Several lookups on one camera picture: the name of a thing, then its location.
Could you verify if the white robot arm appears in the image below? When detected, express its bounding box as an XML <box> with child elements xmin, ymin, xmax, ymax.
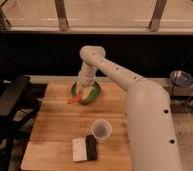
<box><xmin>79</xmin><ymin>46</ymin><xmax>183</xmax><ymax>171</ymax></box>

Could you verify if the green ceramic bowl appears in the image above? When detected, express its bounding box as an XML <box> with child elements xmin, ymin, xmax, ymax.
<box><xmin>71</xmin><ymin>82</ymin><xmax>101</xmax><ymax>105</ymax></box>

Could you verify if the clear plastic cup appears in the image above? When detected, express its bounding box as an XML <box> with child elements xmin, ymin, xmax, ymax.
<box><xmin>91</xmin><ymin>119</ymin><xmax>112</xmax><ymax>143</ymax></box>

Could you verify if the black sponge block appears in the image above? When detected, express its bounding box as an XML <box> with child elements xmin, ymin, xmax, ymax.
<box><xmin>86</xmin><ymin>135</ymin><xmax>97</xmax><ymax>160</ymax></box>

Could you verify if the white sponge block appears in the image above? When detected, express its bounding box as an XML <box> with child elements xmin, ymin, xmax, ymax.
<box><xmin>72</xmin><ymin>138</ymin><xmax>87</xmax><ymax>162</ymax></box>

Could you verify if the wooden cutting board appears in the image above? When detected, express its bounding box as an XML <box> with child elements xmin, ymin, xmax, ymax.
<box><xmin>21</xmin><ymin>82</ymin><xmax>132</xmax><ymax>171</ymax></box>

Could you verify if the black chair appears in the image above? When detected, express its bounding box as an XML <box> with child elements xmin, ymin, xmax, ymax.
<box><xmin>0</xmin><ymin>76</ymin><xmax>47</xmax><ymax>171</ymax></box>

